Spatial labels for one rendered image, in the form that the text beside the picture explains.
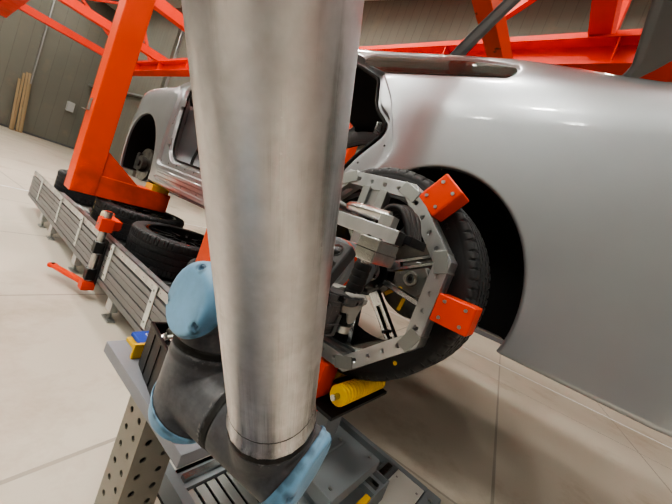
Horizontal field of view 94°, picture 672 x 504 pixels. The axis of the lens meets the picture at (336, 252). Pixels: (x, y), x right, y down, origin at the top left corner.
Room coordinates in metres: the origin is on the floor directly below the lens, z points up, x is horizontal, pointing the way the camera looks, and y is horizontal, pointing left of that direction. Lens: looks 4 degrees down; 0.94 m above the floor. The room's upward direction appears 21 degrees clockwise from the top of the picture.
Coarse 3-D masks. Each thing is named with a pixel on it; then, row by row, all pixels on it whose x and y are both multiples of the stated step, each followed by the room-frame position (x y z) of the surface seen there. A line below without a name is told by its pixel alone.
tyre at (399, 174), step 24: (384, 168) 1.00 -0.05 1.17; (456, 216) 0.84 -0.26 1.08; (456, 240) 0.83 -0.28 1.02; (480, 240) 0.93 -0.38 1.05; (480, 264) 0.84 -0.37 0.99; (456, 288) 0.80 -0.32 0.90; (480, 288) 0.84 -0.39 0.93; (432, 336) 0.81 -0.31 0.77; (456, 336) 0.79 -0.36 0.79; (384, 360) 0.86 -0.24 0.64; (408, 360) 0.83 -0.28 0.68; (432, 360) 0.80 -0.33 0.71
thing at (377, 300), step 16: (416, 256) 0.90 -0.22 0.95; (384, 272) 0.95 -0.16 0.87; (368, 288) 1.01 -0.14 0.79; (384, 288) 0.97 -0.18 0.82; (400, 288) 0.92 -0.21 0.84; (384, 304) 0.94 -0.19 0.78; (384, 320) 0.93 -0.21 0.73; (336, 336) 0.99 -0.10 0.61; (352, 336) 0.96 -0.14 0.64; (368, 336) 1.12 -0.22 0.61; (384, 336) 0.90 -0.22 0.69
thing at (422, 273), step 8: (400, 248) 1.40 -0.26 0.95; (408, 248) 1.38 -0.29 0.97; (400, 256) 1.40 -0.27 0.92; (408, 256) 1.38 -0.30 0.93; (408, 264) 1.32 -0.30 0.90; (400, 272) 1.33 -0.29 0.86; (416, 272) 1.29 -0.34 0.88; (424, 272) 1.28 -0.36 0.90; (400, 280) 1.32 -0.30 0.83; (424, 280) 1.27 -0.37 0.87; (408, 288) 1.30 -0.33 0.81; (416, 288) 1.28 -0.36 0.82; (384, 296) 1.40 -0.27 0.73; (392, 296) 1.38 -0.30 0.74; (400, 296) 1.36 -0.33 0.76; (416, 296) 1.28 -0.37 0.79; (392, 304) 1.37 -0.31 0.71; (408, 304) 1.33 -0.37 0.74; (400, 312) 1.34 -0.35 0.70; (408, 312) 1.32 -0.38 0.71
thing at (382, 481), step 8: (376, 472) 1.09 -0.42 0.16; (368, 480) 1.02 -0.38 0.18; (376, 480) 1.07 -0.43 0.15; (384, 480) 1.07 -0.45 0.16; (360, 488) 1.01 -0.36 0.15; (368, 488) 0.99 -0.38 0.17; (376, 488) 1.00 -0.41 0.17; (384, 488) 1.04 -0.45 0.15; (304, 496) 0.90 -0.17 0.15; (352, 496) 0.96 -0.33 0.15; (360, 496) 0.98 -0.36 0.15; (368, 496) 0.95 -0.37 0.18; (376, 496) 0.99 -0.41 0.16
